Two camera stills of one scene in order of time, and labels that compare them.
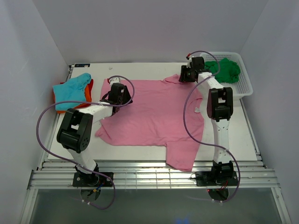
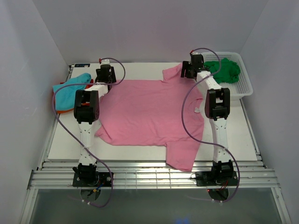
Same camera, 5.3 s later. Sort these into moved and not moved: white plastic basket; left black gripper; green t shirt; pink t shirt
Moved: left black gripper
Not moved: pink t shirt; green t shirt; white plastic basket
